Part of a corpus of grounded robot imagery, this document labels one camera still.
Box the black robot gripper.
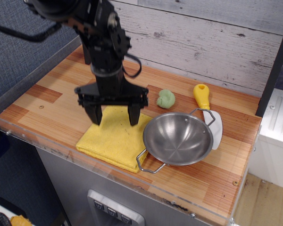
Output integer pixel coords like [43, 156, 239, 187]
[75, 74, 149, 126]

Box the yellow cloth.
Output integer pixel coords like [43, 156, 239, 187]
[75, 106, 152, 173]

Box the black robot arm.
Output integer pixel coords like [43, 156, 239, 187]
[25, 0, 149, 126]

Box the green dough lump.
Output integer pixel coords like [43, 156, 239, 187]
[156, 89, 175, 109]

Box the clear acrylic table guard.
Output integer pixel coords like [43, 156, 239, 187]
[0, 35, 261, 226]

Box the silver dispenser button panel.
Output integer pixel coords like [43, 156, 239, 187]
[87, 189, 145, 226]

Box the black yellow object bottom left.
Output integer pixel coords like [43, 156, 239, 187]
[0, 212, 33, 226]

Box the stainless steel bowl with handles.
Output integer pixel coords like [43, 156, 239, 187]
[136, 108, 213, 174]

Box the black vertical post left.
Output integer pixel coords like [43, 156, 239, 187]
[79, 34, 92, 65]

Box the black vertical post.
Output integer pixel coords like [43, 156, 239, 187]
[79, 34, 92, 65]
[257, 0, 283, 117]

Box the yellow handled white toy knife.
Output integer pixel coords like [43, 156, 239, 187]
[193, 84, 223, 150]

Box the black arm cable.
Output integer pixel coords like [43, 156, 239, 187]
[0, 18, 142, 79]

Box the white aluminium rail block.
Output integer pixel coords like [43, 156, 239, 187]
[260, 89, 283, 142]

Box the black vertical post right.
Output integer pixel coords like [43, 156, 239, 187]
[257, 0, 283, 117]

